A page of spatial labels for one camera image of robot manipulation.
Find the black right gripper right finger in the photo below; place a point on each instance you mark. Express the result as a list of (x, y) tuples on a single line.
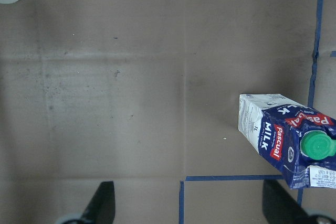
[(280, 207)]

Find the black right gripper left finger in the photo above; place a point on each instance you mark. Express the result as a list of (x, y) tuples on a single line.
[(101, 208)]

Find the blue white milk carton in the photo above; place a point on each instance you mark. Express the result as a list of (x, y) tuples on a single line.
[(297, 140)]

